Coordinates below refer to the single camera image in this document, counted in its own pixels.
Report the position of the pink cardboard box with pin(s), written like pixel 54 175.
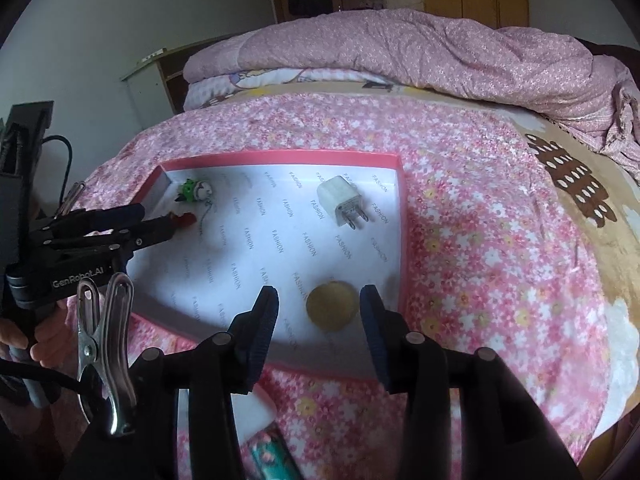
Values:
pixel 250 220

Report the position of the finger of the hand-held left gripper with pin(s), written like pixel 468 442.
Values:
pixel 145 235
pixel 100 217

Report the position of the pink quilt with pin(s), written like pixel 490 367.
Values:
pixel 400 40

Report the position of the white wall charger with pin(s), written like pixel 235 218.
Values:
pixel 337 192

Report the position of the dark brown furniture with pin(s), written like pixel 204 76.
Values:
pixel 615 50

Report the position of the small red trinket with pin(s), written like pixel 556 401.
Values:
pixel 186 220

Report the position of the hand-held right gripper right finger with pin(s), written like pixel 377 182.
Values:
pixel 372 330

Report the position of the teal floral case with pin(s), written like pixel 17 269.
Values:
pixel 272 455

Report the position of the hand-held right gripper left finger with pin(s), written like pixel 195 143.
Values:
pixel 265 320

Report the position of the person's left hand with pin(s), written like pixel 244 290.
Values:
pixel 50 335

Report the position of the wooden nightstand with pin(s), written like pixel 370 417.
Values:
pixel 150 95

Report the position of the round gold coin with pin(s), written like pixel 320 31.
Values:
pixel 332 305

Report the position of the metal spring clip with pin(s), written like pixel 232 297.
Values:
pixel 92 350

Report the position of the pink floral blanket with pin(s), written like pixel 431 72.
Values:
pixel 475 260

